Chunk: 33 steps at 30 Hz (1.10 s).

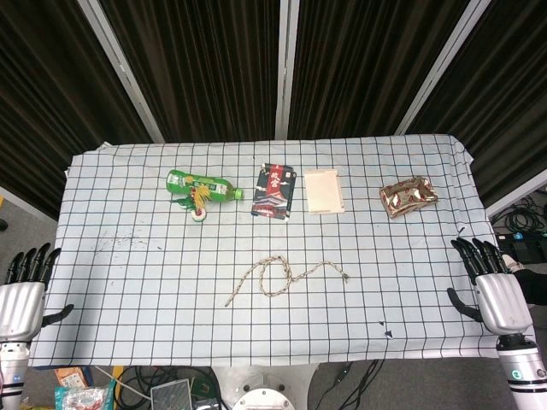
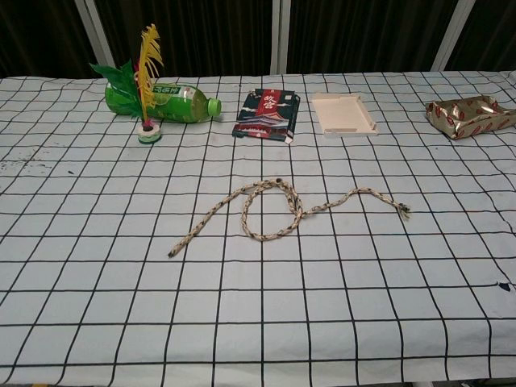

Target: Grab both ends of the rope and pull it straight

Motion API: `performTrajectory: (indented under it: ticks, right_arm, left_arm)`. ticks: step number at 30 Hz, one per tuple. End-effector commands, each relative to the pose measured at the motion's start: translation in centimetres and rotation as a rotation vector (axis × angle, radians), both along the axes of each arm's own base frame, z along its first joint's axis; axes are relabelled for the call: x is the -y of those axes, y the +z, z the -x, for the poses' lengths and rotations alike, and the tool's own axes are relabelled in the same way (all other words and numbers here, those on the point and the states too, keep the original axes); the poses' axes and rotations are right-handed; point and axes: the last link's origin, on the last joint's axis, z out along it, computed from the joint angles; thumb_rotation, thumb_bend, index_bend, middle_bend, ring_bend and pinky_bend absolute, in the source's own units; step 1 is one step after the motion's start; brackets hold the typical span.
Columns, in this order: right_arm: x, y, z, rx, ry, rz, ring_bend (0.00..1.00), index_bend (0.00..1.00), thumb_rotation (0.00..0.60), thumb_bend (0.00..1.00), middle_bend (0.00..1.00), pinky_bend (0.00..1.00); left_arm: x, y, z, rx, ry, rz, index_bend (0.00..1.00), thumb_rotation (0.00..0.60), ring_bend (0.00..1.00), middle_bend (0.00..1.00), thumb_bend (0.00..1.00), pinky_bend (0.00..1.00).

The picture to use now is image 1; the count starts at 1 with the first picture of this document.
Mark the grey metal partition post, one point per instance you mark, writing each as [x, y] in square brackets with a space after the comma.
[440, 72]
[285, 64]
[124, 72]

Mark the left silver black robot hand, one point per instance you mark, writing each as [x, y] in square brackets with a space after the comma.
[21, 307]

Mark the white black checked tablecloth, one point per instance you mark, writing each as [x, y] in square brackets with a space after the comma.
[171, 299]

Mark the white shoe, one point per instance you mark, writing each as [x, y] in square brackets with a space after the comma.
[512, 262]

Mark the silver mesh-top box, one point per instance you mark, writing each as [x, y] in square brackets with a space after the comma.
[171, 395]

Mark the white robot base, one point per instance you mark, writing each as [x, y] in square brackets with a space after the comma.
[265, 380]

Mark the black trouser leg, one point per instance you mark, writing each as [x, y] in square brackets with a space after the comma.
[532, 286]

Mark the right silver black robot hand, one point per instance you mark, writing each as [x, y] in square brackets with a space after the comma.
[502, 303]

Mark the beige flat cardboard box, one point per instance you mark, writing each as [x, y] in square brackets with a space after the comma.
[322, 190]

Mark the dark printed palace box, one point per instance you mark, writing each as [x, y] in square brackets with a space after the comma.
[273, 192]

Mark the gold red snack bag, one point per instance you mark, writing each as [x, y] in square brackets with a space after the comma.
[406, 196]

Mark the green tea bottle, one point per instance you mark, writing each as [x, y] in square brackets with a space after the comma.
[192, 183]

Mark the colourful plastic snack bag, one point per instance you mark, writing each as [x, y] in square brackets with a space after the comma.
[81, 399]

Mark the dark pleated curtain panel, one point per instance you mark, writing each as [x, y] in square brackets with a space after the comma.
[504, 85]
[51, 85]
[205, 64]
[363, 64]

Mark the green dragon toy figurine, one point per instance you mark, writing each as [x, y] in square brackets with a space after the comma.
[198, 213]

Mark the orange paper packet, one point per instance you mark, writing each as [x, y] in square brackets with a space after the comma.
[70, 378]

